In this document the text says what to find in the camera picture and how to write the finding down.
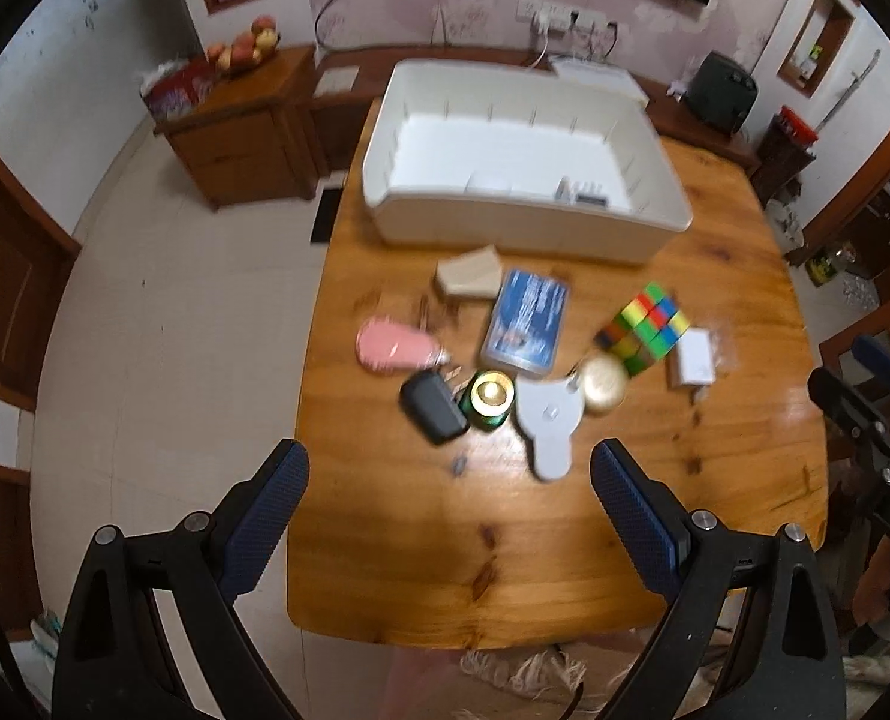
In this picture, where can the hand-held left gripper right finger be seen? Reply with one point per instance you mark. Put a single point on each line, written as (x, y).
(636, 517)

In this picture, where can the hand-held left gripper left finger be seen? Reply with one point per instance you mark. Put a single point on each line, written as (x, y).
(265, 517)

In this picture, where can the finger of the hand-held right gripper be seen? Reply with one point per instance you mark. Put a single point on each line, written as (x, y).
(876, 356)
(838, 397)

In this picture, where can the pink plastic bottle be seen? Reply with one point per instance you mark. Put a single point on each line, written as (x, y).
(392, 345)

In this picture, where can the blue label plastic box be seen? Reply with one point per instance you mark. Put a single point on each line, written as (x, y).
(527, 319)

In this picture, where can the white plastic storage bin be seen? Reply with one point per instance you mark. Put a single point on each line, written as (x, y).
(430, 229)

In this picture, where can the light grey plastic gadget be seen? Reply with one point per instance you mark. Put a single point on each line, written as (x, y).
(546, 420)

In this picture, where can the gold round compact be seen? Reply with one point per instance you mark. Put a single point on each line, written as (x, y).
(602, 384)

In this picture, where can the small white box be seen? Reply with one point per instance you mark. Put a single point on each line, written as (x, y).
(694, 358)

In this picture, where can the multicolour puzzle cube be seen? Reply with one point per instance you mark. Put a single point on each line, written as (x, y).
(644, 326)

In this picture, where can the fringed cloth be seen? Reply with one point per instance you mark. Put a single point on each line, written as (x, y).
(520, 671)

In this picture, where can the black oval case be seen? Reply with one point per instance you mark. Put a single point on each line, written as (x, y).
(434, 406)

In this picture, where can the dark bin with red lid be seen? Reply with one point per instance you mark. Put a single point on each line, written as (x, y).
(786, 150)

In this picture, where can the metal pole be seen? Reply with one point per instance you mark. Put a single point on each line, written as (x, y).
(850, 90)

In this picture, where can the beige wedge block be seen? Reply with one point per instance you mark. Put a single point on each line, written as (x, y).
(469, 275)

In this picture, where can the black heater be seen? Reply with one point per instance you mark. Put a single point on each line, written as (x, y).
(722, 90)

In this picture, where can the wooden door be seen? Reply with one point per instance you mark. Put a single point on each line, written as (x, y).
(3, 277)

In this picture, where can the wooden side cabinet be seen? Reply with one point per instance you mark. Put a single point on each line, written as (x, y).
(235, 142)

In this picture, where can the white set-top box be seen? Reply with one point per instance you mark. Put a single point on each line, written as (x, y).
(602, 75)

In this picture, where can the red printed box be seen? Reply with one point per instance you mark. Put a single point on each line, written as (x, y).
(179, 90)

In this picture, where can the white pad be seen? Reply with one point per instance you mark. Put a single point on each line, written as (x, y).
(336, 80)

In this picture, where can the bowl of fruit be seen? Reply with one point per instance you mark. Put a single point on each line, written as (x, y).
(246, 49)

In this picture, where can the white wall socket strip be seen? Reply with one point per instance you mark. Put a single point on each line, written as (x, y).
(561, 15)

